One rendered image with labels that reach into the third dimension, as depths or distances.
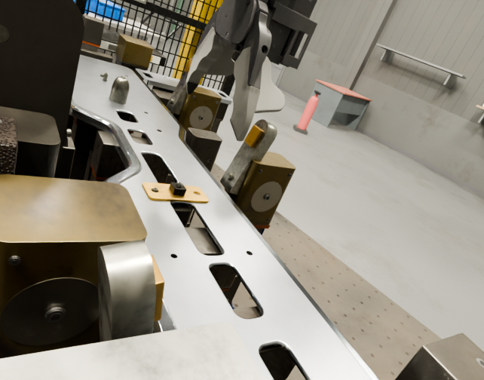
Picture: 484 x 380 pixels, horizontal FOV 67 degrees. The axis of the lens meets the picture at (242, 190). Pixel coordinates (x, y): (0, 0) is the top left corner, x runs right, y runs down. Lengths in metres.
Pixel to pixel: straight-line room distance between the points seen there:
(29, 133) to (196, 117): 0.58
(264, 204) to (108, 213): 0.39
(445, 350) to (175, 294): 0.25
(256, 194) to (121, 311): 0.43
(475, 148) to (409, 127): 1.26
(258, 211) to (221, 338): 0.47
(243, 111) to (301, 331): 0.22
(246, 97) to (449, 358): 0.31
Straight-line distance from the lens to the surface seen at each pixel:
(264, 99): 0.40
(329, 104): 7.46
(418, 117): 8.42
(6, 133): 0.30
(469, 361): 0.43
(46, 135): 0.36
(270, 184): 0.60
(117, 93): 0.76
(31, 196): 0.27
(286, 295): 0.40
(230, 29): 0.43
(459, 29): 8.56
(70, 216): 0.26
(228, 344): 0.16
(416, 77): 8.55
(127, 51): 1.14
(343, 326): 0.94
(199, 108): 0.89
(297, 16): 0.43
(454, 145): 8.24
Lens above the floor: 1.23
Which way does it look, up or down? 23 degrees down
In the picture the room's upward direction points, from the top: 23 degrees clockwise
